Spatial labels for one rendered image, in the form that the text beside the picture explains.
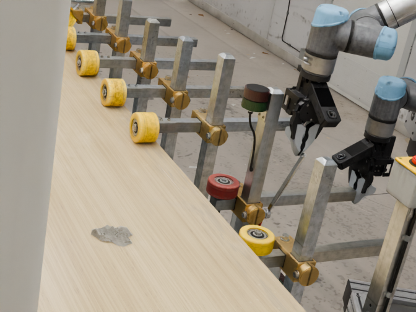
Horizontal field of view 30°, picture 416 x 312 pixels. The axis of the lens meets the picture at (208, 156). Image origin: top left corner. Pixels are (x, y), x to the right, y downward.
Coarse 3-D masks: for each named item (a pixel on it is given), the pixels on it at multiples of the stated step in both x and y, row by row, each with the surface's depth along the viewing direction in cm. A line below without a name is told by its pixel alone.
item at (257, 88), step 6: (252, 84) 181; (258, 84) 182; (252, 90) 177; (258, 90) 177; (264, 90) 178; (258, 102) 178; (264, 102) 179; (258, 114) 184; (264, 114) 182; (264, 120) 182; (252, 126) 183; (252, 156) 187; (252, 162) 187; (252, 168) 188
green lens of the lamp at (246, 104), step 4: (244, 100) 179; (248, 100) 178; (244, 104) 179; (248, 104) 178; (252, 104) 178; (256, 104) 178; (260, 104) 178; (264, 104) 178; (248, 108) 178; (252, 108) 178; (256, 108) 178; (260, 108) 178; (264, 108) 179
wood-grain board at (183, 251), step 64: (64, 64) 252; (64, 128) 205; (128, 128) 213; (64, 192) 173; (128, 192) 179; (192, 192) 184; (64, 256) 150; (128, 256) 154; (192, 256) 158; (256, 256) 162
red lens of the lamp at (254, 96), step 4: (244, 92) 179; (248, 92) 177; (252, 92) 177; (256, 92) 176; (268, 92) 178; (244, 96) 179; (248, 96) 178; (252, 96) 177; (256, 96) 177; (260, 96) 177; (264, 96) 177; (268, 96) 178; (252, 100) 177; (256, 100) 177; (260, 100) 177; (264, 100) 178
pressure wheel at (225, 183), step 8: (216, 176) 193; (224, 176) 194; (232, 176) 195; (208, 184) 191; (216, 184) 189; (224, 184) 190; (232, 184) 191; (208, 192) 191; (216, 192) 189; (224, 192) 189; (232, 192) 190
